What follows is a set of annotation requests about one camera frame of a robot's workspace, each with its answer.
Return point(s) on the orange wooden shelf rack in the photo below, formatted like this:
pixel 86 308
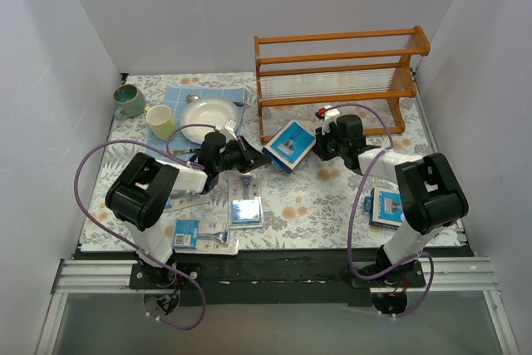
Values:
pixel 380 70

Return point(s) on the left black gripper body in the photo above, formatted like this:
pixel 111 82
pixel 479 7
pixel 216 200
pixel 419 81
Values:
pixel 243 154

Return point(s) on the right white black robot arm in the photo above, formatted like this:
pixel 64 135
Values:
pixel 431 196

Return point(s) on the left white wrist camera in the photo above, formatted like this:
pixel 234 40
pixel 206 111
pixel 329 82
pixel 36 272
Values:
pixel 228 129

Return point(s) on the floral table mat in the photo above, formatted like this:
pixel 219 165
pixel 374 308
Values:
pixel 308 209

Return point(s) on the blue checked cloth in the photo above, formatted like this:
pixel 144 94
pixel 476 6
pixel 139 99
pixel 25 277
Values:
pixel 175 99

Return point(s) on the white blue harrys razor box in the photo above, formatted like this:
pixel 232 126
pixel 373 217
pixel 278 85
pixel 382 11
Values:
pixel 384 208

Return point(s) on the pale yellow cup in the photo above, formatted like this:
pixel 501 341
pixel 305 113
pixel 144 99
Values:
pixel 161 121

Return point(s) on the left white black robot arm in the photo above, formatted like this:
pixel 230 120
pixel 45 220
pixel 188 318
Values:
pixel 139 195

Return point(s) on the black handled fork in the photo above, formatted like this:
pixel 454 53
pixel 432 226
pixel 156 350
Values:
pixel 183 152

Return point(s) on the white paper plate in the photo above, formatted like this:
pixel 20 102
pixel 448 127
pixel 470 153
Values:
pixel 210 110

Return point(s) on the aluminium frame rail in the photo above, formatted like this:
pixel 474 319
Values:
pixel 443 274

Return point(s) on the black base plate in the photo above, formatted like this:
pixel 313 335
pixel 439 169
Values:
pixel 273 277

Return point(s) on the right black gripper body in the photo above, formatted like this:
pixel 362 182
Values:
pixel 322 149

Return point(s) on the green ceramic mug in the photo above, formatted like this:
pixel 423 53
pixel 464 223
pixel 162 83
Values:
pixel 129 102

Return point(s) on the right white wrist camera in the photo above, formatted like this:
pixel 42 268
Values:
pixel 327 115

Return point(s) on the razor blister pack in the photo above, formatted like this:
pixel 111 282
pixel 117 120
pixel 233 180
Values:
pixel 179 201
pixel 245 201
pixel 204 236

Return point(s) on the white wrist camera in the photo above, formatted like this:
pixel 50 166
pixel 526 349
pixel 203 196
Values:
pixel 228 129
pixel 327 115

